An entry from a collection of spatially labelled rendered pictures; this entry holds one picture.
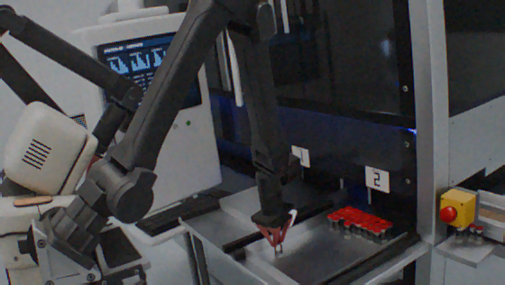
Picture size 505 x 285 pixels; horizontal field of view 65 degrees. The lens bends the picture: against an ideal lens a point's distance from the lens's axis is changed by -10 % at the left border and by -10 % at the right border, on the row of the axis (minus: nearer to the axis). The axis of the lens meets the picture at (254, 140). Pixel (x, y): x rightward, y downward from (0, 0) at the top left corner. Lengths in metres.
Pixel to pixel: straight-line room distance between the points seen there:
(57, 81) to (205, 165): 4.53
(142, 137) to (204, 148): 1.15
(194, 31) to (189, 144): 1.13
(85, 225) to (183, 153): 1.11
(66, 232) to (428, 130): 0.81
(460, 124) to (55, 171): 0.94
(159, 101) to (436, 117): 0.65
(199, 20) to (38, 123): 0.35
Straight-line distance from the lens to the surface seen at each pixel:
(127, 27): 1.67
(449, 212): 1.08
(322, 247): 1.20
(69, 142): 0.84
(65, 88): 6.23
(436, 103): 1.06
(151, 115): 0.71
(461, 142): 1.19
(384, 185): 1.23
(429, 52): 1.04
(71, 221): 0.73
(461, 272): 1.40
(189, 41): 0.71
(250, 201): 1.52
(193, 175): 1.84
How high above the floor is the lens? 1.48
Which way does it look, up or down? 16 degrees down
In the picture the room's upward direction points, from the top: 8 degrees counter-clockwise
